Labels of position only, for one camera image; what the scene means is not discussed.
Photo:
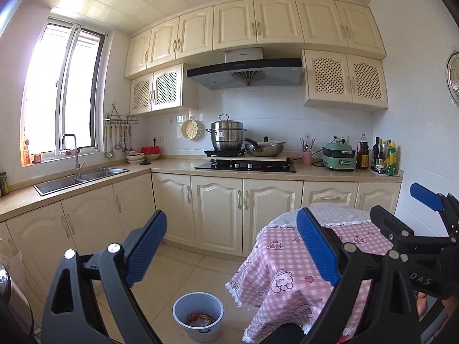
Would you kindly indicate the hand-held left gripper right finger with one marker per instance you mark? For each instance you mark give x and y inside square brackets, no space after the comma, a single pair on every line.
[317,247]

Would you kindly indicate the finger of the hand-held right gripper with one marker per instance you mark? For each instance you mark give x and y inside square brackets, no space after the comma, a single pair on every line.
[387,222]
[425,195]

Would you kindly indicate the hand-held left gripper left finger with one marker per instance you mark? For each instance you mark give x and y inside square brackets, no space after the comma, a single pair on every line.
[147,247]

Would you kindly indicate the orange snack bag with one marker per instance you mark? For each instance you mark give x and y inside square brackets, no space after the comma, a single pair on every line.
[200,319]

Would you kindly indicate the light blue waste bucket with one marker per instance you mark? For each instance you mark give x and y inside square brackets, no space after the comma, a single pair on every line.
[199,333]

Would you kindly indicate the pink checked tablecloth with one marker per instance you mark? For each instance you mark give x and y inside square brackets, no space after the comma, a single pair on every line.
[283,258]

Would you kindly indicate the white lace cloth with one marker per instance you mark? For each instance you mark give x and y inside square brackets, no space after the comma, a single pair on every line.
[340,215]

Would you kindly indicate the green yellow-cap bottle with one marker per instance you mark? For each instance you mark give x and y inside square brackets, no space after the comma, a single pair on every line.
[391,161]

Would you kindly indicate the large brown oil bottle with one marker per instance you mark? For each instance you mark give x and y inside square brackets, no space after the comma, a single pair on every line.
[362,157]

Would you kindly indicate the green electric cooker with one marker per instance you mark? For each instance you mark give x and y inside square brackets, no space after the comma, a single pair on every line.
[339,161]

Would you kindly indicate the beige kitchen countertop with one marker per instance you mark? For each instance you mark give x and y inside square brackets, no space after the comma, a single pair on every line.
[172,168]

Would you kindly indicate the pink utensil cup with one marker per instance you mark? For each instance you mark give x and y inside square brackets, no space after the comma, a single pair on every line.
[307,158]

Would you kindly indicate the stacked white bowls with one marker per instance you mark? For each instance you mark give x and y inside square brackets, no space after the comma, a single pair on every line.
[134,158]

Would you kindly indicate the steel double sink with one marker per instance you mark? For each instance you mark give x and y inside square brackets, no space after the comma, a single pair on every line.
[71,184]

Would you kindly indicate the bundle of chopsticks and spoons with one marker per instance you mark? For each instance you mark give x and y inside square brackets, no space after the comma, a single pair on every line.
[306,147]

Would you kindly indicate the black glass gas hob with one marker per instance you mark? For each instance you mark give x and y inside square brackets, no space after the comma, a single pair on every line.
[208,166]

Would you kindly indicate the steel kitchen faucet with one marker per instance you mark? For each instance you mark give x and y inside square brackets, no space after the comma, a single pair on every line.
[77,165]

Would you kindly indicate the steel wok with lid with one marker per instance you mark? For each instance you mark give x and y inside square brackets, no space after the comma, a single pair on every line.
[269,149]

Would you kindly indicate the hanging utensil rack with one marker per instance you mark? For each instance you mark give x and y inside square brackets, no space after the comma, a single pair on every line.
[116,136]

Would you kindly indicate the round steel steamer tray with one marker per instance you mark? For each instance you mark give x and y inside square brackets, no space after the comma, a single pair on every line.
[453,79]

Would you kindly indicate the cream perforated colander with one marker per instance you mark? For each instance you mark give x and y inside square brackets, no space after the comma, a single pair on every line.
[192,129]

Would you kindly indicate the steel utensil rack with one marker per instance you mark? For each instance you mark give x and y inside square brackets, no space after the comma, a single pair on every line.
[120,117]

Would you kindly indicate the translucent hanging bag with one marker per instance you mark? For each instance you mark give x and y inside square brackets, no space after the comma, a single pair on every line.
[14,261]

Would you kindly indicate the steel steamer pot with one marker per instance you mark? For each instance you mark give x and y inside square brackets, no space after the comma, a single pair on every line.
[227,136]

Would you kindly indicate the amber glass jar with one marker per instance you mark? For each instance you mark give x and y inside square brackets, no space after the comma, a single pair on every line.
[37,158]

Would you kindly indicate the cream lattice door cabinet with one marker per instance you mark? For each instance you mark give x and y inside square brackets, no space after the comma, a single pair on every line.
[344,79]
[165,87]

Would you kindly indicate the silver appliance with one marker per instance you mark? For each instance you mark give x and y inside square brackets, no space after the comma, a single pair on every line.
[14,311]

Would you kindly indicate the orange sauce bottle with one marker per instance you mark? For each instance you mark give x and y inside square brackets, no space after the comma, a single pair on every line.
[26,154]

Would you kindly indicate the green jar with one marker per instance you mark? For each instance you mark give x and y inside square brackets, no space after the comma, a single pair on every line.
[4,186]

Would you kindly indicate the sliding window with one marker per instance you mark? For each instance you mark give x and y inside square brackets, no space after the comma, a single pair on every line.
[46,89]

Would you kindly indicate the grey range hood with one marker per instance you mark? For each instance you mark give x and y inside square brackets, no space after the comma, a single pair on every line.
[244,71]

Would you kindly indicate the white double wall socket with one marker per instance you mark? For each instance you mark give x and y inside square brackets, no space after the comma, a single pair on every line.
[344,139]

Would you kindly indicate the cream upper wall cabinets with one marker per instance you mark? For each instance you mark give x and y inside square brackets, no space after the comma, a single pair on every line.
[272,21]

